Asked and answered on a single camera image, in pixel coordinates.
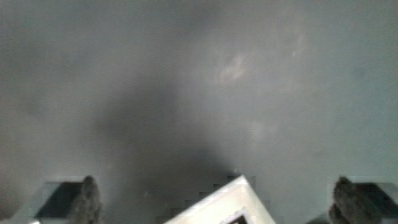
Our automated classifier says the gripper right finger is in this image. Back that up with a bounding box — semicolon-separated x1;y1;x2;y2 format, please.
307;175;398;224

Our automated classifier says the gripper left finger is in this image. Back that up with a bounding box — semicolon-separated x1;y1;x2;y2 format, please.
8;175;106;224

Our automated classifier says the left white drawer box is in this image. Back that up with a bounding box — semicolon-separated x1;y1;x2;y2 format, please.
163;175;277;224

